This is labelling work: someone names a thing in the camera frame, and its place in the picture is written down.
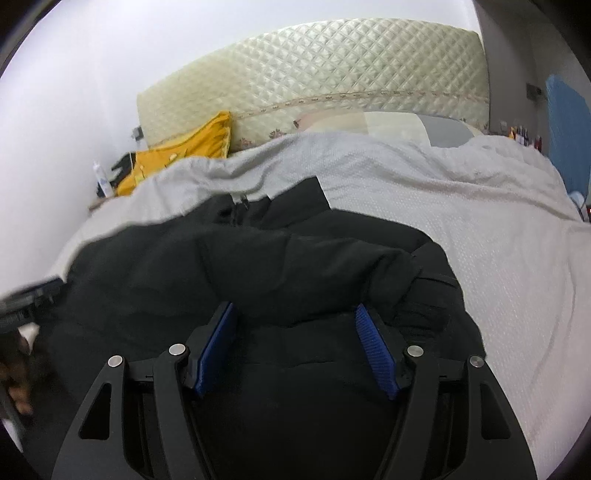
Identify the black bag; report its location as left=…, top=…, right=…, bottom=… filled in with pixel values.
left=110, top=154, right=136, bottom=182

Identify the blue covered chair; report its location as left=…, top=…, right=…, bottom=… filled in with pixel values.
left=546, top=74, right=591, bottom=195

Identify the person's left hand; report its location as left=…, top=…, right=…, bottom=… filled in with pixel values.
left=0, top=332, right=36, bottom=416

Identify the row of small cosmetic bottles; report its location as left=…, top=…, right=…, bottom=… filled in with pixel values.
left=516, top=126, right=544, bottom=151

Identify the patchwork pillow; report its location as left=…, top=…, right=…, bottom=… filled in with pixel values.
left=294, top=111, right=485, bottom=148

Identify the light grey bed quilt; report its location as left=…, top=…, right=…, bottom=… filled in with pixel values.
left=46, top=131, right=591, bottom=480

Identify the white plastic bottle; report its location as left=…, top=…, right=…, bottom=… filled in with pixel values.
left=93, top=161, right=114, bottom=198

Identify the yellow crown print pillow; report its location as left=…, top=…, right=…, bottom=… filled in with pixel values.
left=115, top=111, right=232, bottom=197

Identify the cream quilted headboard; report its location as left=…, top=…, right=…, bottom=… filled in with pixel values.
left=136, top=17, right=491, bottom=151

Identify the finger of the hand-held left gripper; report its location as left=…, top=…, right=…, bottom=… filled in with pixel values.
left=28, top=275, right=66, bottom=308

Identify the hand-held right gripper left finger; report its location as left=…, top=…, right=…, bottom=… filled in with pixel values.
left=51, top=302, right=238, bottom=480

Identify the black puffer jacket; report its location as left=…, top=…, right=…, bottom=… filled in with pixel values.
left=34, top=175, right=488, bottom=480

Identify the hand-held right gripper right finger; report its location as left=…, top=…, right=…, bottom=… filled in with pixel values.
left=355, top=303, right=539, bottom=480

